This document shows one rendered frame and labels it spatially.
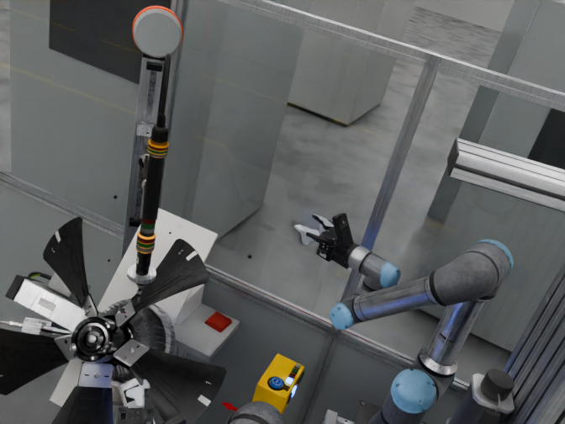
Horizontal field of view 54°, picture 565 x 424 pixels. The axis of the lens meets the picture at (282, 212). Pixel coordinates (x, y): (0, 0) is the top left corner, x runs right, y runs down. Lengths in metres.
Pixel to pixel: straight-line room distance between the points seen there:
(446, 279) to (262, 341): 1.07
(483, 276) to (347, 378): 0.97
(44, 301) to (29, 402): 1.27
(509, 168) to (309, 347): 1.41
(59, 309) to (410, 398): 1.07
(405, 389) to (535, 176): 0.81
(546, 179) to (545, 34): 2.51
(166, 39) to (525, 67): 2.24
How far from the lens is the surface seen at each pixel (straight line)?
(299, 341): 2.25
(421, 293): 1.49
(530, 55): 3.52
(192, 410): 1.53
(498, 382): 1.30
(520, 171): 1.03
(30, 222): 2.79
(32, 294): 1.90
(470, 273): 1.44
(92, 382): 1.66
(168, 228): 1.87
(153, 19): 1.88
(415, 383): 1.67
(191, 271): 1.56
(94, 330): 1.60
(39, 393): 3.12
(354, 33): 1.75
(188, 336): 2.17
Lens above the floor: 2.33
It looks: 28 degrees down
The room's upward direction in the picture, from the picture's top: 15 degrees clockwise
